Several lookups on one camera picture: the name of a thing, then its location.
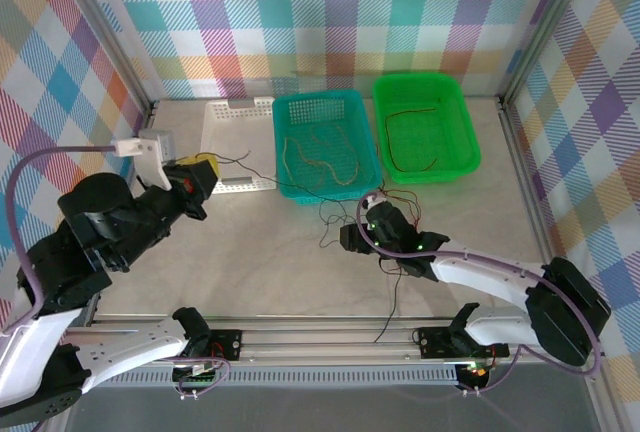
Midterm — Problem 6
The green circuit board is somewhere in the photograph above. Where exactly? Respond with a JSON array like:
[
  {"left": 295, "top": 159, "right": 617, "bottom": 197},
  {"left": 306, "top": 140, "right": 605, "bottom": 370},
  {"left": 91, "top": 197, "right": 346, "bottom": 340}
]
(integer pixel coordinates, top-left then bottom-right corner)
[
  {"left": 171, "top": 358, "right": 227, "bottom": 389},
  {"left": 458, "top": 359, "right": 494, "bottom": 383}
]

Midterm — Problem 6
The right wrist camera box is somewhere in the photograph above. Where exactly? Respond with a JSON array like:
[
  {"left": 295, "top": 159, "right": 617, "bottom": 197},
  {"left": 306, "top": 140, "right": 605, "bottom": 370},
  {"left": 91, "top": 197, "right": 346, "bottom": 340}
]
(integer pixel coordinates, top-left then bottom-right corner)
[{"left": 360, "top": 192, "right": 391, "bottom": 210}]

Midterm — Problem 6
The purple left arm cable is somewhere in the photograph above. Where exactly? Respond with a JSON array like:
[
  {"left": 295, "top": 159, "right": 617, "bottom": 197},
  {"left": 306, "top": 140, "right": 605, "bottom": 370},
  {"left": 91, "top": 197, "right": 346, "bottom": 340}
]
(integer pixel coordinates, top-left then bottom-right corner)
[{"left": 0, "top": 143, "right": 233, "bottom": 400}]

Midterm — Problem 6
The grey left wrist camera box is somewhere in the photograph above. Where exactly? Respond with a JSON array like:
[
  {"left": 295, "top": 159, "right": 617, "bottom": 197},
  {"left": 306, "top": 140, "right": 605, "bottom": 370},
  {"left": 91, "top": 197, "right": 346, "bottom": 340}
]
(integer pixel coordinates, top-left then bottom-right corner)
[{"left": 115, "top": 127, "right": 177, "bottom": 191}]

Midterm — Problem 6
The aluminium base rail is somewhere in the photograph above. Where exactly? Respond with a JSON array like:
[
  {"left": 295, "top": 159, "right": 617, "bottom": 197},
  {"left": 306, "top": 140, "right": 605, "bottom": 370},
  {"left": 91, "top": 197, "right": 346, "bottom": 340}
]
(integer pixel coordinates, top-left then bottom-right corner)
[{"left": 64, "top": 315, "right": 607, "bottom": 369}]

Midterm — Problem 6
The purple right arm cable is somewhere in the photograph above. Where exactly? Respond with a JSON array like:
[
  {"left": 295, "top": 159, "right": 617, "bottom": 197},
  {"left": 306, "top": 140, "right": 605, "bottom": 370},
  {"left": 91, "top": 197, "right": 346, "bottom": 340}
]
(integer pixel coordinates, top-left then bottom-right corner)
[{"left": 355, "top": 194, "right": 604, "bottom": 398}]

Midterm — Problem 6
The aluminium frame post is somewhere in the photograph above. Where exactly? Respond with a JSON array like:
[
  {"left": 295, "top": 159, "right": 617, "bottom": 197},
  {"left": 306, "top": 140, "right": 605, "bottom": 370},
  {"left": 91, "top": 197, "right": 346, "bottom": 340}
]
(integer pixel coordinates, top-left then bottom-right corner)
[
  {"left": 49, "top": 0, "right": 154, "bottom": 114},
  {"left": 498, "top": 0, "right": 591, "bottom": 103}
]

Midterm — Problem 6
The teal plastic basket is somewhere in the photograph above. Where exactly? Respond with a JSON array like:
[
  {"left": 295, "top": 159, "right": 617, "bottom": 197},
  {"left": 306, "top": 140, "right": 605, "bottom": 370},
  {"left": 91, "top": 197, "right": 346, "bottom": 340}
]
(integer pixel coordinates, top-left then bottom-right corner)
[{"left": 271, "top": 89, "right": 384, "bottom": 206}]

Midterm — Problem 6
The grey slotted cable duct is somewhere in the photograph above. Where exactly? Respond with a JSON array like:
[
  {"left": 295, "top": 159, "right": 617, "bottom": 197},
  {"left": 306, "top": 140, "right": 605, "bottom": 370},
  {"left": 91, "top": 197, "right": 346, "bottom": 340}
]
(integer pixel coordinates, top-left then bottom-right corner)
[{"left": 78, "top": 368, "right": 462, "bottom": 389}]

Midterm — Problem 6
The short yellow wire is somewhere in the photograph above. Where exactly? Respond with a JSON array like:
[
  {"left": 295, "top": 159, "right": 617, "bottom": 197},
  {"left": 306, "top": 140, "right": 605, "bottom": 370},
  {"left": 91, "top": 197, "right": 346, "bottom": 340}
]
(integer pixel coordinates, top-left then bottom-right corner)
[{"left": 309, "top": 122, "right": 362, "bottom": 173}]

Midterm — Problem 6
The dark red wire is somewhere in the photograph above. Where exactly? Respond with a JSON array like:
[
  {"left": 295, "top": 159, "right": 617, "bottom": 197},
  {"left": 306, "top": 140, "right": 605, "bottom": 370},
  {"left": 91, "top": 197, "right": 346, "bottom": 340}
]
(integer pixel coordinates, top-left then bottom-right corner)
[{"left": 384, "top": 107, "right": 439, "bottom": 172}]

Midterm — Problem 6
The aluminium side rail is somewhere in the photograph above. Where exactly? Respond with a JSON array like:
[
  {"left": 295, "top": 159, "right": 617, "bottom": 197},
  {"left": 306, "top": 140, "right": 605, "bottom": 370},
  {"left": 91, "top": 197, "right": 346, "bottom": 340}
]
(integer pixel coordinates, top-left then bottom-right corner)
[{"left": 498, "top": 96, "right": 572, "bottom": 319}]

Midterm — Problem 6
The long yellow wire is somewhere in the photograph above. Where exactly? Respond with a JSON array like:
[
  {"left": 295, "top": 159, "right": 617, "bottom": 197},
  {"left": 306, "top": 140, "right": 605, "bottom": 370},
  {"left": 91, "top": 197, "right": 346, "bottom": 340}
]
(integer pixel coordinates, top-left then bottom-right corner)
[{"left": 281, "top": 136, "right": 362, "bottom": 189}]

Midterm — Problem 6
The green plastic basket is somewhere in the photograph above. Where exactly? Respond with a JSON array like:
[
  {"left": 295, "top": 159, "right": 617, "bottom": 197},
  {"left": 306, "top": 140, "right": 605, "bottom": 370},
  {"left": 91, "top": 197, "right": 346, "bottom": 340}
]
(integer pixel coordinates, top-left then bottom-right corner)
[{"left": 372, "top": 71, "right": 483, "bottom": 186}]

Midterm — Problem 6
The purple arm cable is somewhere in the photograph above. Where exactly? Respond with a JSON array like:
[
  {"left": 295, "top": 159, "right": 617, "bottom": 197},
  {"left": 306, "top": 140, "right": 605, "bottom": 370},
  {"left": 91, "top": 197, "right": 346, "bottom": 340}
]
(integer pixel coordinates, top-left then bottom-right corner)
[
  {"left": 0, "top": 143, "right": 233, "bottom": 400},
  {"left": 355, "top": 194, "right": 604, "bottom": 398}
]

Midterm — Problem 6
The white perforated plastic basket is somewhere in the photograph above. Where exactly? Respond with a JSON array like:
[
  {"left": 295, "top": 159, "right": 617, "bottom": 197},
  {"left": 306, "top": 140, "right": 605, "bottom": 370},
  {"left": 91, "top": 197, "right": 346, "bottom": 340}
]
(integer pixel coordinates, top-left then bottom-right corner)
[{"left": 199, "top": 95, "right": 279, "bottom": 196}]

